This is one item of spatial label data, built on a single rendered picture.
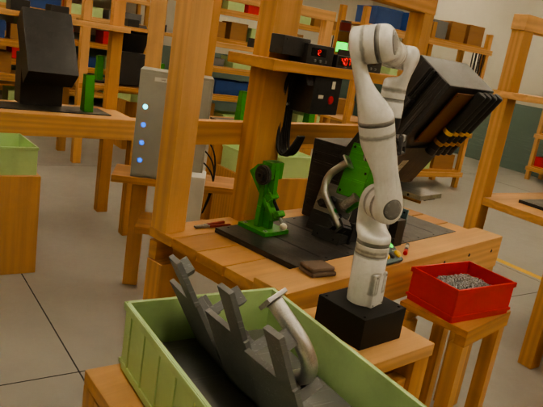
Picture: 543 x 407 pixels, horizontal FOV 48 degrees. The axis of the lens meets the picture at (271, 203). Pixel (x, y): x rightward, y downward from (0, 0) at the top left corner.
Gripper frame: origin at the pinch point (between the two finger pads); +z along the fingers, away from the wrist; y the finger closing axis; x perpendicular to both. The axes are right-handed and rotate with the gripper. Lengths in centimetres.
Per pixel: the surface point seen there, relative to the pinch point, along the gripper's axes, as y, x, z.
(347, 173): 37, -37, 14
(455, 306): -22, -28, 44
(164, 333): 7, 67, 43
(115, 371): 8, 79, 51
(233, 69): 639, -511, 19
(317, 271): 9.8, 6.7, 37.9
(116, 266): 227, -61, 130
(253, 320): 1, 43, 42
